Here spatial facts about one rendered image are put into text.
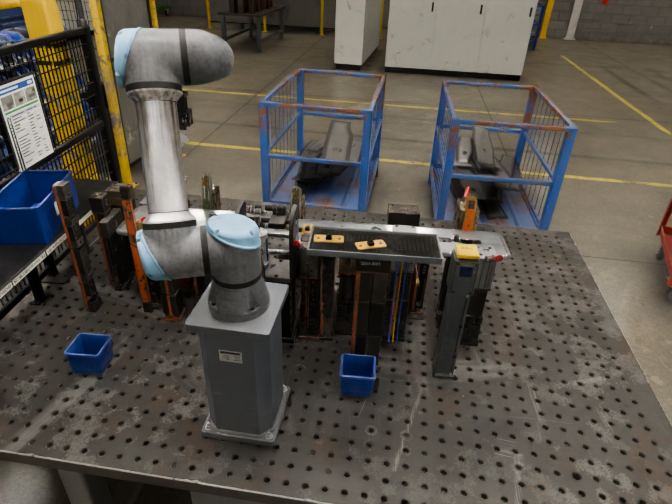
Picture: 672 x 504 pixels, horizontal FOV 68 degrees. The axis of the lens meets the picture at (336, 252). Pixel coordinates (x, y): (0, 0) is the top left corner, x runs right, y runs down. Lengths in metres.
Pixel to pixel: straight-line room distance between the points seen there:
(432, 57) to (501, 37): 1.17
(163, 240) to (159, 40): 0.41
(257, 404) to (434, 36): 8.55
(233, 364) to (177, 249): 0.34
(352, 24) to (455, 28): 1.76
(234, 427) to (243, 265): 0.51
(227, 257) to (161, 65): 0.42
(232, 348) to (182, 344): 0.56
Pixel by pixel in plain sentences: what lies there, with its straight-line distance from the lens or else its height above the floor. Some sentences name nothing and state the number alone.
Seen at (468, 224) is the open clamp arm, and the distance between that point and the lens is 1.91.
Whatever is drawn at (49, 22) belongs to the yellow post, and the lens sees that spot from 2.35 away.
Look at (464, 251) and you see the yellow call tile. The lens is 1.42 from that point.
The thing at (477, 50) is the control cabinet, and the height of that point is 0.46.
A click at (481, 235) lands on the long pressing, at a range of 1.87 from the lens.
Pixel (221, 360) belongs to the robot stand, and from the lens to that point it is 1.28.
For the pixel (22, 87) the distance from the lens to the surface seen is 2.10.
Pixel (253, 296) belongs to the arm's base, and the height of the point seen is 1.16.
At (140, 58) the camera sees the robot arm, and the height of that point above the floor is 1.66.
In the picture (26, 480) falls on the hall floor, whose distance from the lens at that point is 2.51.
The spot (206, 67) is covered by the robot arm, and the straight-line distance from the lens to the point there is 1.16.
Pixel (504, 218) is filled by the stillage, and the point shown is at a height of 0.17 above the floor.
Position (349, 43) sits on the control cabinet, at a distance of 9.51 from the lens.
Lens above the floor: 1.86
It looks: 31 degrees down
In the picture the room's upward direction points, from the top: 3 degrees clockwise
